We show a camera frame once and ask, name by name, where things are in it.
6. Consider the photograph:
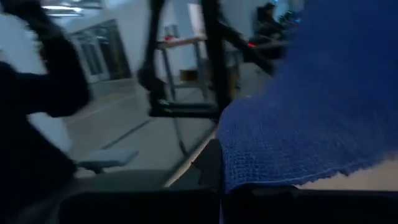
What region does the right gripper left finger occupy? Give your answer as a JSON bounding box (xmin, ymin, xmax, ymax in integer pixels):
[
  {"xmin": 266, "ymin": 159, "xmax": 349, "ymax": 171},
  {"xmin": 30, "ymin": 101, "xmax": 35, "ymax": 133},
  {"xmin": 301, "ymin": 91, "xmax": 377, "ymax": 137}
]
[{"xmin": 58, "ymin": 189, "xmax": 221, "ymax": 224}]

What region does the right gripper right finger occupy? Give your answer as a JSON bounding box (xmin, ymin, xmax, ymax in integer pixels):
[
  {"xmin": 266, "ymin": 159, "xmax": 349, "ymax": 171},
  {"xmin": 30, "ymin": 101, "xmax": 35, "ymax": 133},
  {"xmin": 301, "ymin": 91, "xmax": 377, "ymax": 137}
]
[{"xmin": 222, "ymin": 185, "xmax": 398, "ymax": 224}]

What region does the purple elastic bandage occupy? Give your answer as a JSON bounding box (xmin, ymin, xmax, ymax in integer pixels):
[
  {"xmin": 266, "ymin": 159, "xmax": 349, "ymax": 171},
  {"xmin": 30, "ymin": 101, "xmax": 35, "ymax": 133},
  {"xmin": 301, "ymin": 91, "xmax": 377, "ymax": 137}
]
[{"xmin": 216, "ymin": 0, "xmax": 398, "ymax": 194}]

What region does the grey stool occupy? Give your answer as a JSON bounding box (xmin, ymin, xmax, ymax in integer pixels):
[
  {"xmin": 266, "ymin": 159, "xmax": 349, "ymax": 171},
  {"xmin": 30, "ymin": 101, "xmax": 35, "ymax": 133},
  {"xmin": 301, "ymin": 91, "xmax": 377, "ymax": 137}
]
[{"xmin": 76, "ymin": 148, "xmax": 140, "ymax": 175}]

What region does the cardboard box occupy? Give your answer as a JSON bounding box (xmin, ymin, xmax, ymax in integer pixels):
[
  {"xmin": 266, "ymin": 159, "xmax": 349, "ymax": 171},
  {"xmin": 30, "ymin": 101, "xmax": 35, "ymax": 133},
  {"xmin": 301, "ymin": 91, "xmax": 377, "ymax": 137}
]
[{"xmin": 179, "ymin": 68, "xmax": 200, "ymax": 83}]

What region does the glass double door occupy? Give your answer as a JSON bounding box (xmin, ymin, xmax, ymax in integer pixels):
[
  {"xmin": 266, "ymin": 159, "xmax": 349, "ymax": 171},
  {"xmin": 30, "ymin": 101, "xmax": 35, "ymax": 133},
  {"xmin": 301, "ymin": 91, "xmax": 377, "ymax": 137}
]
[{"xmin": 68, "ymin": 19, "xmax": 132, "ymax": 84}]

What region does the wooden table with metal legs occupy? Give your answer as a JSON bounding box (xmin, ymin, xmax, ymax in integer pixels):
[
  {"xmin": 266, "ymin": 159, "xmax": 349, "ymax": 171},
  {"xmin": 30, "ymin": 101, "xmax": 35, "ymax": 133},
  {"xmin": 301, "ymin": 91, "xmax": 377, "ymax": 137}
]
[{"xmin": 156, "ymin": 34, "xmax": 243, "ymax": 102}]

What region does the person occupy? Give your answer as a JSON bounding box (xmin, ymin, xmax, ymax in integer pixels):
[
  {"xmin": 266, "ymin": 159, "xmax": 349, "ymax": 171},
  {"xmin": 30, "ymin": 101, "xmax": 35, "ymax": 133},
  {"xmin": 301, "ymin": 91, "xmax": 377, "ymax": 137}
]
[{"xmin": 254, "ymin": 2, "xmax": 289, "ymax": 40}]

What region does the black rig frame post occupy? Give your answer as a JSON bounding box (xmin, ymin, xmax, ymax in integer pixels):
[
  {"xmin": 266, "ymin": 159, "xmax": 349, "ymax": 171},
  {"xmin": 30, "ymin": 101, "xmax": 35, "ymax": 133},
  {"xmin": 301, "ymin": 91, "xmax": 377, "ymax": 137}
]
[{"xmin": 137, "ymin": 0, "xmax": 290, "ymax": 119}]

